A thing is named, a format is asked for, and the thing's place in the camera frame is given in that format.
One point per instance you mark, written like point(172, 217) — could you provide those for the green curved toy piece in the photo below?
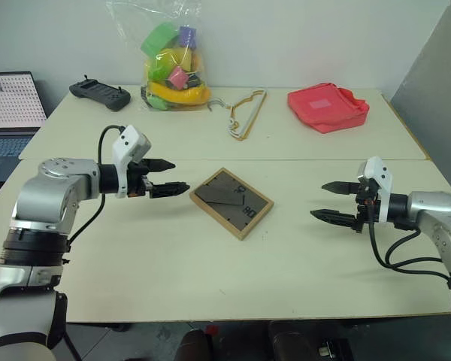
point(158, 37)

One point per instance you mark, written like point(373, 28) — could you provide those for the yellow clothes hanger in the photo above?
point(253, 113)

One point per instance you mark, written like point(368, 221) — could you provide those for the wooden picture frame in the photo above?
point(225, 205)

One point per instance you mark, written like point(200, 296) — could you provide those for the grey laptop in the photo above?
point(11, 105)

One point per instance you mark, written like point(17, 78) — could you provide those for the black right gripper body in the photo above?
point(365, 214)

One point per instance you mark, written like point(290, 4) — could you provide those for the red folded cloth bag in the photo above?
point(327, 107)

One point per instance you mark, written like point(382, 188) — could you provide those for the purple toy block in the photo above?
point(188, 37)

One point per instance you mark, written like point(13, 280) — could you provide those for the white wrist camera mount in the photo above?
point(129, 141)
point(379, 176)

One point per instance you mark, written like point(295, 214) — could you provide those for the yellow round toy fruit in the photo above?
point(180, 58)

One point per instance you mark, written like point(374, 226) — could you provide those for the black handheld remote controller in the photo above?
point(97, 93)

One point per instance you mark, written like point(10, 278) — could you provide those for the clear plastic bag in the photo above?
point(165, 15)

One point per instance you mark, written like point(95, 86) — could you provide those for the dark rounded shape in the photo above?
point(195, 346)

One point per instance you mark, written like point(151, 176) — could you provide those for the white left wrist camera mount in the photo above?
point(129, 141)

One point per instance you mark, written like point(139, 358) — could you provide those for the grey partition panel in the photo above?
point(432, 94)

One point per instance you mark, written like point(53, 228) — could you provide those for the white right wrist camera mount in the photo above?
point(379, 176)

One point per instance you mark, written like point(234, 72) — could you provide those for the yellow toy banana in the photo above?
point(176, 96)

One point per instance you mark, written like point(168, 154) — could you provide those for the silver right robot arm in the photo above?
point(432, 210)

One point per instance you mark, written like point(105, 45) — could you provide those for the white clothes hanger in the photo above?
point(231, 126)

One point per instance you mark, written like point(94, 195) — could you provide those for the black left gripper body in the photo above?
point(138, 186)

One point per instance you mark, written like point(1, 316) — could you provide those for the pink toy cube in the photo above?
point(177, 78)

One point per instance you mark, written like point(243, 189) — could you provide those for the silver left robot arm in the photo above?
point(41, 203)

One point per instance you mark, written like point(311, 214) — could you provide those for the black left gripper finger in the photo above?
point(161, 165)
point(171, 189)

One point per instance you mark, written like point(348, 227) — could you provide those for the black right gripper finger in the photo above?
point(334, 217)
point(342, 187)

